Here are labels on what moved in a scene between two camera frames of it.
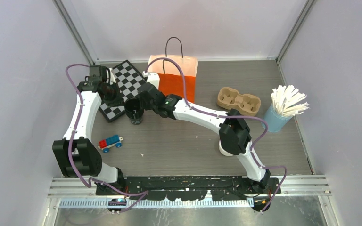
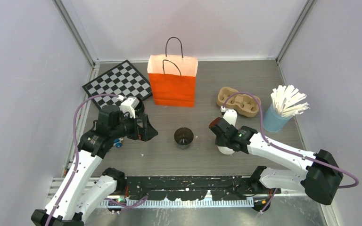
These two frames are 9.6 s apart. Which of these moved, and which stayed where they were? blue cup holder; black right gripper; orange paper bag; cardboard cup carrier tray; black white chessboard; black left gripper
Moved: black right gripper; black left gripper
Stayed: black white chessboard; blue cup holder; orange paper bag; cardboard cup carrier tray
